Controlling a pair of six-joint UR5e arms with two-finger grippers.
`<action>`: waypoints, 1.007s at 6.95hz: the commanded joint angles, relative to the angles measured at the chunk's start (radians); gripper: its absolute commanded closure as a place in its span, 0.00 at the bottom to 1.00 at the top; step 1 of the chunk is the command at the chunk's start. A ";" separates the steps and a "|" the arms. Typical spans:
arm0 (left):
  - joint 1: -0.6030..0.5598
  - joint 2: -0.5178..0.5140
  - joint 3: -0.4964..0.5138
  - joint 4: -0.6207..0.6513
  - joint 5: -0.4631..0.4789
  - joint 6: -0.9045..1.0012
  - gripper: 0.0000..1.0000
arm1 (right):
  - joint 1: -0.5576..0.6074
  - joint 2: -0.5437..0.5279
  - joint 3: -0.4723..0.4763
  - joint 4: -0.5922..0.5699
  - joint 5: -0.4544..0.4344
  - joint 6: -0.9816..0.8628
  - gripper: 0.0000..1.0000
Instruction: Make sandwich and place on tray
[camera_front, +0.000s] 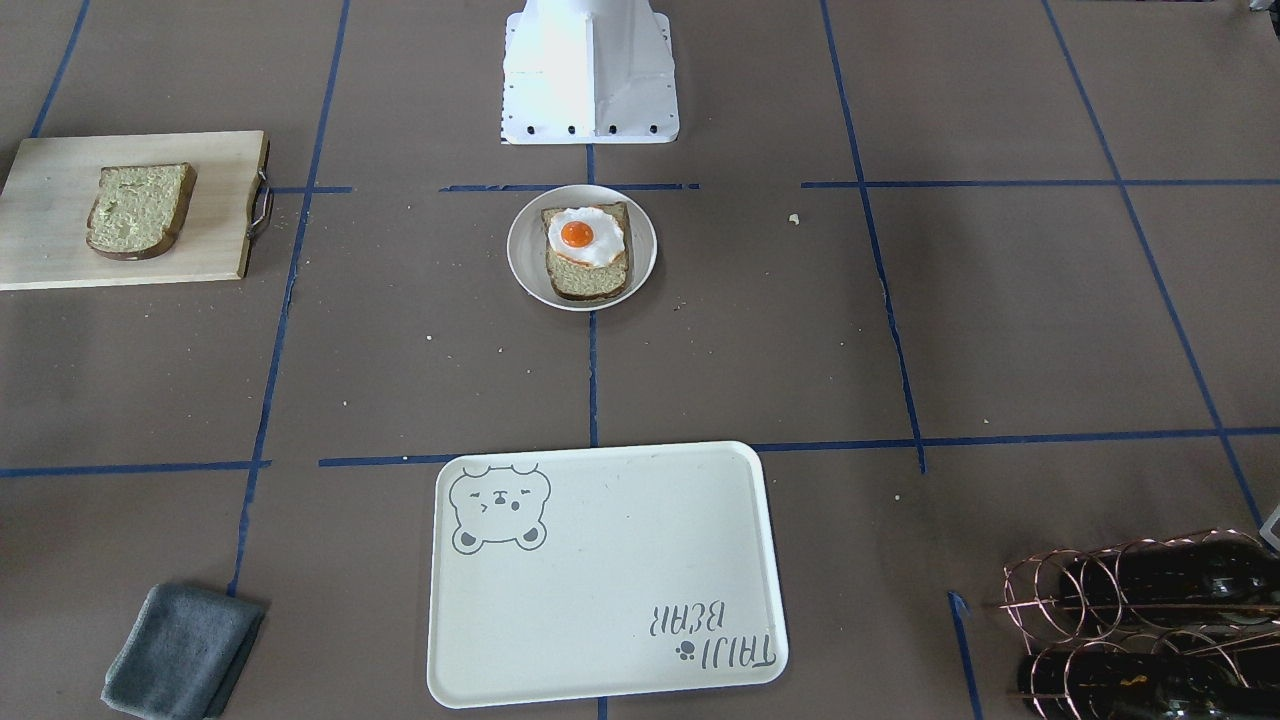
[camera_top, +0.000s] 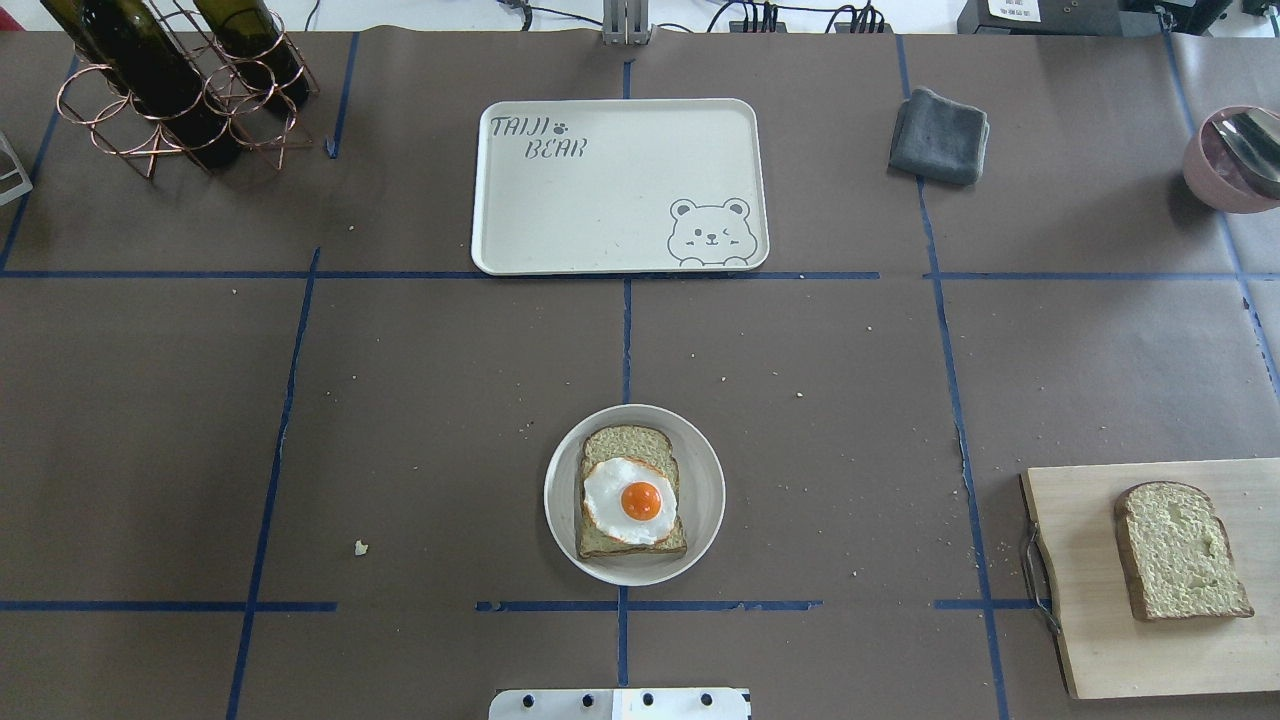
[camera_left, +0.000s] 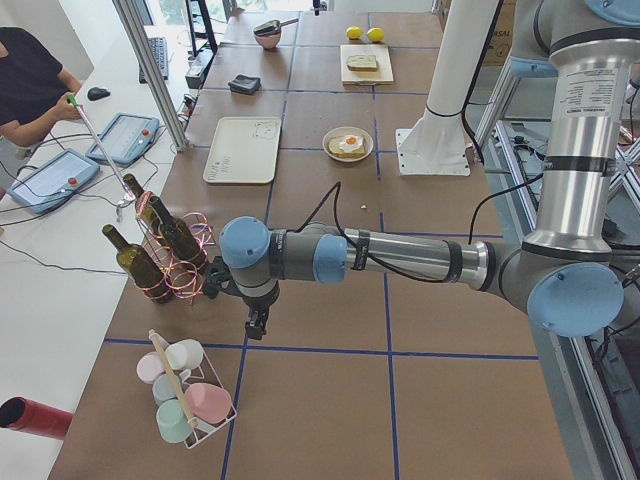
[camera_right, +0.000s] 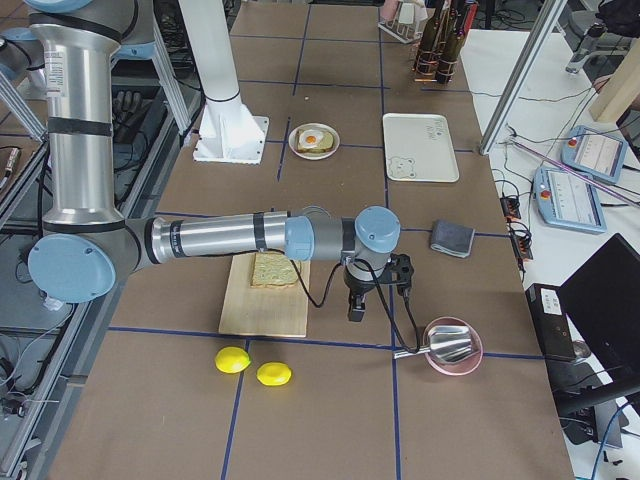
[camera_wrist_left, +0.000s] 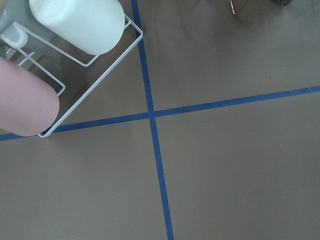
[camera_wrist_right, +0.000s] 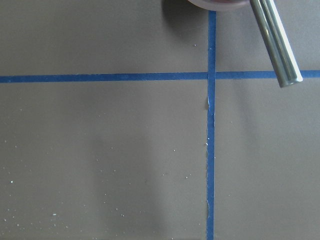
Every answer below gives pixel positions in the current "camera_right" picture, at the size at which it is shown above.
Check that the bread slice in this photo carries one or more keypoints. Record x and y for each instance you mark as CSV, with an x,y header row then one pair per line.
x,y
325,145
274,270

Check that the blue teach pendant near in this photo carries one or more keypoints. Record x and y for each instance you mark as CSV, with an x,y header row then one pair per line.
x,y
565,201

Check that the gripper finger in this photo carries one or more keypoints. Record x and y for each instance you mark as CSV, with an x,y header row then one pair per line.
x,y
360,309
353,309

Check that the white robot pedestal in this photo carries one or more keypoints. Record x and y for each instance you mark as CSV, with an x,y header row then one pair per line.
x,y
228,132

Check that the yellow lemon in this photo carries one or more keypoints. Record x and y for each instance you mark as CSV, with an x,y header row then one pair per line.
x,y
232,360
274,374

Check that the black box device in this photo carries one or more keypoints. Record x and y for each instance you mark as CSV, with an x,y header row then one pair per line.
x,y
550,322

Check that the white wire cup rack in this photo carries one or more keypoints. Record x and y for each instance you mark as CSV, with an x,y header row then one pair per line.
x,y
404,20

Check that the yellow lemon left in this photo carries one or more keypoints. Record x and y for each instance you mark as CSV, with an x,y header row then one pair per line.
x,y
232,360

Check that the yellow lemon right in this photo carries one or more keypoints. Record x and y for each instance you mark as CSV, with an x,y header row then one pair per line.
x,y
274,374

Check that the cream bear tray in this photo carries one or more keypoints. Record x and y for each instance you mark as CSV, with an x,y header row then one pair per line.
x,y
418,148

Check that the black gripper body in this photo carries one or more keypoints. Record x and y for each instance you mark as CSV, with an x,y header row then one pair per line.
x,y
359,288

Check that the pink bowl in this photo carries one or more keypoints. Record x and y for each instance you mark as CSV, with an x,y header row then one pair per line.
x,y
465,367

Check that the copper wire bottle rack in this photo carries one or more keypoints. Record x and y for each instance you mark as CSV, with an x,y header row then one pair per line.
x,y
436,66

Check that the blue teach pendant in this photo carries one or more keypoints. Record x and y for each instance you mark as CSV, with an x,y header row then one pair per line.
x,y
596,153
565,201

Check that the white round plate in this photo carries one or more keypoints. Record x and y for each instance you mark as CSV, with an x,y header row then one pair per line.
x,y
313,156

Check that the aluminium frame post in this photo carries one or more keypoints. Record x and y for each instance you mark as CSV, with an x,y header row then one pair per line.
x,y
542,28

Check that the black laptop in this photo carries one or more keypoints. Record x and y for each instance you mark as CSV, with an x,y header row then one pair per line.
x,y
601,299

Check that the fried egg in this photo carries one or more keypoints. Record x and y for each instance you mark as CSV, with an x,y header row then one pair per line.
x,y
310,138

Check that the long metal rod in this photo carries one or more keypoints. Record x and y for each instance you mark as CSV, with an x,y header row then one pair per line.
x,y
608,190

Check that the wooden cutting board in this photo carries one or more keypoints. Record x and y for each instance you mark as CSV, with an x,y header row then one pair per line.
x,y
261,311

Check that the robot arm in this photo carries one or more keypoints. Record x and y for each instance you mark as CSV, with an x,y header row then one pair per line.
x,y
88,246

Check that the dark green wine bottle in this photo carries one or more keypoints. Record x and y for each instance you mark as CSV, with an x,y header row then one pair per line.
x,y
432,33

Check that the grey folded cloth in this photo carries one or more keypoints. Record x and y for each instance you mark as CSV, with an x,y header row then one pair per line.
x,y
452,239

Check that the metal scoop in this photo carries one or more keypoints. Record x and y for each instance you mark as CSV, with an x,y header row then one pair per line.
x,y
446,344

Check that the blue teach pendant far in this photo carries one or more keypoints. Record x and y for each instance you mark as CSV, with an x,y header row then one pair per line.
x,y
596,153

